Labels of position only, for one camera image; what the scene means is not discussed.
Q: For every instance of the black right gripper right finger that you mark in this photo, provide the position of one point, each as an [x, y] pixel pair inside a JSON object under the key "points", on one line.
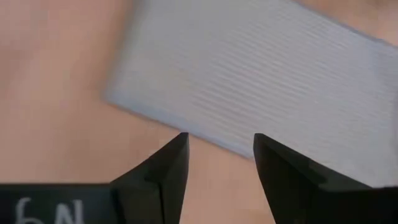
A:
{"points": [[304, 199]]}

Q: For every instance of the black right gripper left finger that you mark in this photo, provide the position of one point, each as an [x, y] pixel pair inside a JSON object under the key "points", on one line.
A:
{"points": [[140, 199]]}

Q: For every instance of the grey microfiber towel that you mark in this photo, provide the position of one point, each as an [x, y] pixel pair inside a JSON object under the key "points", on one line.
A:
{"points": [[264, 77]]}

